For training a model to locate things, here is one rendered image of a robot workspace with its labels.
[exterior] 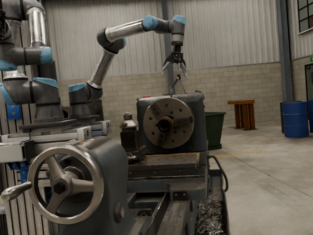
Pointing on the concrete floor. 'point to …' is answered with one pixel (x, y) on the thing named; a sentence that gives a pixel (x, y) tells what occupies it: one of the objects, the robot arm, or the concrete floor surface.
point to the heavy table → (244, 114)
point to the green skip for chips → (214, 129)
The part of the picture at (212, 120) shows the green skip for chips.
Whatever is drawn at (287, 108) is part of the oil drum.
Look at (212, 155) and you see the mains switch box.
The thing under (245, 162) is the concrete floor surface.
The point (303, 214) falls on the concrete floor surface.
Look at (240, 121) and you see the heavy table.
